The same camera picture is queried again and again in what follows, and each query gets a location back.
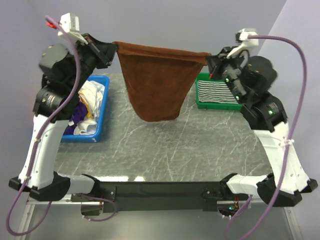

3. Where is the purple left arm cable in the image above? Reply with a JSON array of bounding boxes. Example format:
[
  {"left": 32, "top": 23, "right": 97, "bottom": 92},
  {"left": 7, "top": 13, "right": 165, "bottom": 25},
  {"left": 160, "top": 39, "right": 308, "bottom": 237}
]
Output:
[{"left": 5, "top": 15, "right": 118, "bottom": 237}]

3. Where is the blue plastic bin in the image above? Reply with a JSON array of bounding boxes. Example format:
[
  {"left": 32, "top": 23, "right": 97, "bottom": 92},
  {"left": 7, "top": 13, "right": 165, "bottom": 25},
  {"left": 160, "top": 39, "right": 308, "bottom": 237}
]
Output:
[{"left": 61, "top": 75, "right": 110, "bottom": 143}]

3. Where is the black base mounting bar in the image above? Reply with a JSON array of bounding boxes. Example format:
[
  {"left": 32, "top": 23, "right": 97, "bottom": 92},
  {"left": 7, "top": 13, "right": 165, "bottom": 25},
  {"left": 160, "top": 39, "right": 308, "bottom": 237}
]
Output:
[{"left": 70, "top": 181, "right": 250, "bottom": 214}]

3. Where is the purple towel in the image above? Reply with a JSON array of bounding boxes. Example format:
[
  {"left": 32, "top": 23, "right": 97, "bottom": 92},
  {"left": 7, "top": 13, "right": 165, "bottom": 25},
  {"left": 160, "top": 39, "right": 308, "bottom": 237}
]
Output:
[{"left": 63, "top": 102, "right": 88, "bottom": 135}]

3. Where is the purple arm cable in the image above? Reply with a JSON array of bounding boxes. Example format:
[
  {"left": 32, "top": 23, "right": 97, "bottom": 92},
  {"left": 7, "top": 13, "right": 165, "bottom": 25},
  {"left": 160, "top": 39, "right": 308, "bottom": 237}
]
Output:
[
  {"left": 5, "top": 15, "right": 118, "bottom": 237},
  {"left": 223, "top": 34, "right": 308, "bottom": 240}
]

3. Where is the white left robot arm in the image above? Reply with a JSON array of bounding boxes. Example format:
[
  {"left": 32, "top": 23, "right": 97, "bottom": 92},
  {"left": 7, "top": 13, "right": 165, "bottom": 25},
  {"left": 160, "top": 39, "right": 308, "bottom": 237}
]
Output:
[{"left": 8, "top": 33, "right": 118, "bottom": 202}]

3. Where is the green white striped towel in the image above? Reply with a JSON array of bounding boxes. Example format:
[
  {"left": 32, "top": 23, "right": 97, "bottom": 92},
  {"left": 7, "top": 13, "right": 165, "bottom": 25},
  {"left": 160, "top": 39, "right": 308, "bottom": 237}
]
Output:
[{"left": 197, "top": 80, "right": 238, "bottom": 105}]

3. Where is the aluminium frame rail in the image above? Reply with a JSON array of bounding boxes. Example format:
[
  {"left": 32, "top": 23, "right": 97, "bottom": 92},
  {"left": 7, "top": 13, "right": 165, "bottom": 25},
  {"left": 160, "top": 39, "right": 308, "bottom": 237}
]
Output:
[{"left": 14, "top": 179, "right": 303, "bottom": 240}]

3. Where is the green plastic tray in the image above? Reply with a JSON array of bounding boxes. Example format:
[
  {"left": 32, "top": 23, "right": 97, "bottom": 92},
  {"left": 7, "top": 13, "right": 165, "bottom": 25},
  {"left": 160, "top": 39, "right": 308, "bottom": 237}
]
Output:
[{"left": 195, "top": 72, "right": 242, "bottom": 111}]

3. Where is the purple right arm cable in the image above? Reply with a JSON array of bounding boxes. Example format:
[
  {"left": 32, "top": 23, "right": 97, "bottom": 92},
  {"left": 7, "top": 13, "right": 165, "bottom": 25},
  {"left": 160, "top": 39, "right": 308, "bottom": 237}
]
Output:
[{"left": 223, "top": 34, "right": 308, "bottom": 240}]

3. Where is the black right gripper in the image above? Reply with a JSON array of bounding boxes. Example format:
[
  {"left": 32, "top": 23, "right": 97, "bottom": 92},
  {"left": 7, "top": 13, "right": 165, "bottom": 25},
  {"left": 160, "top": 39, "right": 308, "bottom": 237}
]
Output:
[{"left": 207, "top": 45, "right": 250, "bottom": 104}]

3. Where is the brown towel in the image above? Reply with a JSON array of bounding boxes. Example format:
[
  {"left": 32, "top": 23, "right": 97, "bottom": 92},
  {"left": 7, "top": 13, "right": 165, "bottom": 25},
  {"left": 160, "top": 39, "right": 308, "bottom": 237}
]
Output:
[{"left": 117, "top": 41, "right": 210, "bottom": 122}]

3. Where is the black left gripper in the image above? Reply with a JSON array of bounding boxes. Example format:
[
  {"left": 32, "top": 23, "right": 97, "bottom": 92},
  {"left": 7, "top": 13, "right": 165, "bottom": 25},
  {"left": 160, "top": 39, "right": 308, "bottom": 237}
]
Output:
[{"left": 66, "top": 32, "right": 118, "bottom": 93}]

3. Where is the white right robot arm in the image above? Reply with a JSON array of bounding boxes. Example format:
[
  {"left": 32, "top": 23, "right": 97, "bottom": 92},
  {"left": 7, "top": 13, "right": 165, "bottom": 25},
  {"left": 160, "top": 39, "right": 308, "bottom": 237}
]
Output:
[{"left": 205, "top": 47, "right": 318, "bottom": 207}]

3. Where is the cream yellow striped towel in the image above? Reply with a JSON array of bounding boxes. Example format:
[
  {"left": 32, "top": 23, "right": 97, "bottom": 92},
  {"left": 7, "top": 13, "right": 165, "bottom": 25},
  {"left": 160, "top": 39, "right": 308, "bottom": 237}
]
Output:
[{"left": 78, "top": 90, "right": 92, "bottom": 118}]

